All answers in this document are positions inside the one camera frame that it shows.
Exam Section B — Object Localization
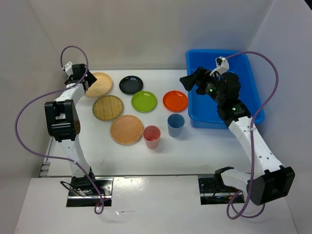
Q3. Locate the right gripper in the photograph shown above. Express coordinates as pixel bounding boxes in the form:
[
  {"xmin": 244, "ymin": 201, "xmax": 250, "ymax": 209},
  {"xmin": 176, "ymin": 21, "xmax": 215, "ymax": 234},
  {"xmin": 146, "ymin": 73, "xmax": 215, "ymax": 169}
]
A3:
[{"xmin": 180, "ymin": 66, "xmax": 225, "ymax": 104}]

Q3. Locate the beige round plate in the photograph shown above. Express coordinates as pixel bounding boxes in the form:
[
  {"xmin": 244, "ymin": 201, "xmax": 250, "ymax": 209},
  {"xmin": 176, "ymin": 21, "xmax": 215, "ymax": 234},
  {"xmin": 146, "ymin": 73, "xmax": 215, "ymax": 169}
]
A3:
[{"xmin": 85, "ymin": 72, "xmax": 113, "ymax": 98}]

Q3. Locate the green-rimmed bamboo woven plate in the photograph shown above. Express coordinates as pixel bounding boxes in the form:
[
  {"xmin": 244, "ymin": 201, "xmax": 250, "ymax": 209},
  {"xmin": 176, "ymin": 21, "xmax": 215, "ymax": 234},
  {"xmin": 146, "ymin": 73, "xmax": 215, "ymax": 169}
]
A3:
[{"xmin": 92, "ymin": 95, "xmax": 124, "ymax": 121}]

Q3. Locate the brown woven bamboo plate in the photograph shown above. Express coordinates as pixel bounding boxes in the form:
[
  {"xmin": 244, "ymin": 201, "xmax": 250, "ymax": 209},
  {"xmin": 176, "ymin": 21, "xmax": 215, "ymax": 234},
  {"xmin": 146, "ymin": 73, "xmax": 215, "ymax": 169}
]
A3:
[{"xmin": 110, "ymin": 115, "xmax": 143, "ymax": 145}]

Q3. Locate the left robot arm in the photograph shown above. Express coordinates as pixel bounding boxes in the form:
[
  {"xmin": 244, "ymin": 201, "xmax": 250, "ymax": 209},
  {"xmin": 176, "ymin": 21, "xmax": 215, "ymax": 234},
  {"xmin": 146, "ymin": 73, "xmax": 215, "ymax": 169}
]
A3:
[{"xmin": 44, "ymin": 62, "xmax": 97, "ymax": 196}]

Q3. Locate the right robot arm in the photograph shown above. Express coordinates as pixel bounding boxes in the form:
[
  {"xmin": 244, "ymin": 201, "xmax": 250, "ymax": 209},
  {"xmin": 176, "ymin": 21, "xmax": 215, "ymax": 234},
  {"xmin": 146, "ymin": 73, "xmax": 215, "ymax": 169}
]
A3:
[{"xmin": 179, "ymin": 67, "xmax": 295, "ymax": 205}]

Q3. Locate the blue plastic bin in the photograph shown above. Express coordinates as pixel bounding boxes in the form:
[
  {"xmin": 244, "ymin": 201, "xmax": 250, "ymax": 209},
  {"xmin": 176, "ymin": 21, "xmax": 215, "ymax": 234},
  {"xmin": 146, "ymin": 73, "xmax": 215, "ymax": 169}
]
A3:
[{"xmin": 186, "ymin": 49, "xmax": 261, "ymax": 129}]

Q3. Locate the orange round plate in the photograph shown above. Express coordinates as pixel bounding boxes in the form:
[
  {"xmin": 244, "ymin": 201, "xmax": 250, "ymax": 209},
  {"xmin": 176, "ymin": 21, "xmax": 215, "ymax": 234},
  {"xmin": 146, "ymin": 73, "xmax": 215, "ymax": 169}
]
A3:
[{"xmin": 162, "ymin": 90, "xmax": 188, "ymax": 112}]

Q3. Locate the black round plate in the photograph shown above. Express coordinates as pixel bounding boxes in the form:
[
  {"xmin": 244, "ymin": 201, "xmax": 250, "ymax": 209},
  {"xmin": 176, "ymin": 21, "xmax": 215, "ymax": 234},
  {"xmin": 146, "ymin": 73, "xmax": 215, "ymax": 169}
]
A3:
[{"xmin": 119, "ymin": 76, "xmax": 143, "ymax": 95}]

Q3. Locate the blue plastic cup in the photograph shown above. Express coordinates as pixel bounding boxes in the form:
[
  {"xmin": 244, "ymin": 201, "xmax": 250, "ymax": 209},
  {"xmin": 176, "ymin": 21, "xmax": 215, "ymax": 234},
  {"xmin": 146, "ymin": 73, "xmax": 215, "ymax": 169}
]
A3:
[{"xmin": 167, "ymin": 114, "xmax": 185, "ymax": 137}]

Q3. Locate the green round plate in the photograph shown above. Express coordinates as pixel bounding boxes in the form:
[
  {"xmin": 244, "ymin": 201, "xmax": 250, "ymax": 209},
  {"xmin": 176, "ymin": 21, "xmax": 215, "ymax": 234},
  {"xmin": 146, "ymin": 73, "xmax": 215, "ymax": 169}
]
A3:
[{"xmin": 131, "ymin": 91, "xmax": 157, "ymax": 113}]

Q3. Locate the pink plastic cup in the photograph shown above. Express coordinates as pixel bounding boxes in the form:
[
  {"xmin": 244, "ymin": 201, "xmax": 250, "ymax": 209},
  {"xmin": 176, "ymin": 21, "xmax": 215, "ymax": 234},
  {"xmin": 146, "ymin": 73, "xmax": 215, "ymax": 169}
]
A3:
[{"xmin": 143, "ymin": 125, "xmax": 161, "ymax": 149}]

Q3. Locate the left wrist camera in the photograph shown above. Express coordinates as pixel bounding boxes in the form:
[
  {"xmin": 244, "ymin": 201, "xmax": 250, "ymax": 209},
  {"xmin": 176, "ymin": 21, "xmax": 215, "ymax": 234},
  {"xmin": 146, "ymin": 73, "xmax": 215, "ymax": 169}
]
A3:
[{"xmin": 62, "ymin": 61, "xmax": 73, "ymax": 76}]

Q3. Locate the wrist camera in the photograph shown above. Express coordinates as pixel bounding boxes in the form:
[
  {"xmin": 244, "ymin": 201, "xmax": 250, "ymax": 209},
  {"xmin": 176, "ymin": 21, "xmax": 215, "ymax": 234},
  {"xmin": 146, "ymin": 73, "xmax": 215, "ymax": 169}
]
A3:
[
  {"xmin": 62, "ymin": 61, "xmax": 73, "ymax": 76},
  {"xmin": 210, "ymin": 57, "xmax": 230, "ymax": 77}
]

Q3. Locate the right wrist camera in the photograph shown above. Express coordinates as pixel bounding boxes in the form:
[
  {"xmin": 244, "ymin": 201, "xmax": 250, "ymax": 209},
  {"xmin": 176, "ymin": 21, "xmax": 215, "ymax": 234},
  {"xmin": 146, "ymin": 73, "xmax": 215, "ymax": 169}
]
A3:
[{"xmin": 210, "ymin": 57, "xmax": 230, "ymax": 77}]

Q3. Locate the aluminium table edge rail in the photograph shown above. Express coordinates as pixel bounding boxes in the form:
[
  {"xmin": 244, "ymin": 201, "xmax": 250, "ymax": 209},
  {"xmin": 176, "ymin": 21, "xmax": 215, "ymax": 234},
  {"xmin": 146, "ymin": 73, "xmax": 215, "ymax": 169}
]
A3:
[{"xmin": 39, "ymin": 136, "xmax": 71, "ymax": 177}]

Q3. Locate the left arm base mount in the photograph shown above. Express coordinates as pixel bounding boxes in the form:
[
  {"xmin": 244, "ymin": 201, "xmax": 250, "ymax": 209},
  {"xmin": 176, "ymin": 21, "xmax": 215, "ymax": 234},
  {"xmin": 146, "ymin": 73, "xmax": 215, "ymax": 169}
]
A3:
[{"xmin": 60, "ymin": 177, "xmax": 114, "ymax": 207}]

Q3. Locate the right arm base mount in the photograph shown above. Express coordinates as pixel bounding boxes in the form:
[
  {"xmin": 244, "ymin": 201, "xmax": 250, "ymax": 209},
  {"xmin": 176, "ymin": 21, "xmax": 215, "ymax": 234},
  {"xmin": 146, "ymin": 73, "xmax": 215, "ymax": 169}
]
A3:
[{"xmin": 198, "ymin": 174, "xmax": 238, "ymax": 205}]

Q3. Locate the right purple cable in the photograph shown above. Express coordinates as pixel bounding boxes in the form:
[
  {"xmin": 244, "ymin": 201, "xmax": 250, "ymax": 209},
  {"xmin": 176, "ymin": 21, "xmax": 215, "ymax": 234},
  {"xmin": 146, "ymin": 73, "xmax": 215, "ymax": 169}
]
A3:
[{"xmin": 225, "ymin": 51, "xmax": 279, "ymax": 219}]

